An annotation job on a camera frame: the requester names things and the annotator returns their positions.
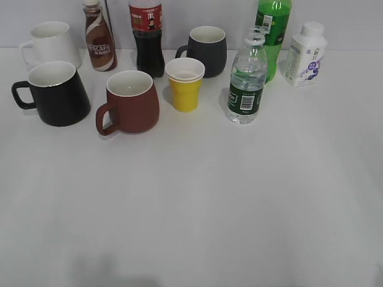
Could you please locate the clear water bottle green label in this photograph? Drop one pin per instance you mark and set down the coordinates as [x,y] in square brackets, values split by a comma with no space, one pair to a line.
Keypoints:
[248,78]

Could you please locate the dark cola bottle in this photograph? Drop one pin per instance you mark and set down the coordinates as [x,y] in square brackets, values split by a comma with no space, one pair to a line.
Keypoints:
[146,23]

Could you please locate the red ceramic mug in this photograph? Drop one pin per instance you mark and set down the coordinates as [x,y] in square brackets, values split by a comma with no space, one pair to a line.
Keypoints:
[132,104]

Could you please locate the yellow paper cup stack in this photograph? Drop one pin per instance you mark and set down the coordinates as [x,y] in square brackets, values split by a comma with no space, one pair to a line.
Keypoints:
[185,76]

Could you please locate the white ceramic mug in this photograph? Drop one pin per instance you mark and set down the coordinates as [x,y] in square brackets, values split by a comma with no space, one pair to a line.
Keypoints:
[51,41]

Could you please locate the dark grey ceramic mug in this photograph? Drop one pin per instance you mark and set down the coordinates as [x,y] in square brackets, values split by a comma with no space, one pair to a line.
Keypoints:
[208,45]

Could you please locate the brown Nescafe coffee bottle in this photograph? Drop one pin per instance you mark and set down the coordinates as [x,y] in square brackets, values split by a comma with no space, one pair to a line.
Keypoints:
[99,39]

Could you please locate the black ceramic mug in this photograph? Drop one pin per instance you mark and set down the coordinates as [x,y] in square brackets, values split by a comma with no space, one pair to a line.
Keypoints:
[56,91]

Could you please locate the green soda bottle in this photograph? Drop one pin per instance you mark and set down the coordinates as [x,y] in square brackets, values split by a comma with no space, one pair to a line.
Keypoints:
[273,16]

